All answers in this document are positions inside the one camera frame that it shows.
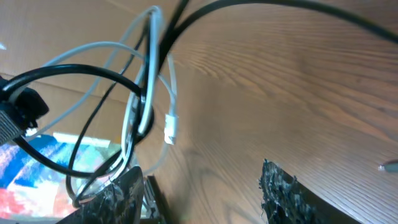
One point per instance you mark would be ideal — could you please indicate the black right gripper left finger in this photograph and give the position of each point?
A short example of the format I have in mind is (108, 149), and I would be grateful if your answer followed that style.
(119, 203)

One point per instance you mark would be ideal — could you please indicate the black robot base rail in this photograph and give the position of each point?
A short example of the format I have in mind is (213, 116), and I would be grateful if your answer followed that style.
(155, 209)

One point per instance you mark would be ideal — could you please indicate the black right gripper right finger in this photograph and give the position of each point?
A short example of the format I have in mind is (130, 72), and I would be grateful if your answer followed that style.
(286, 200)

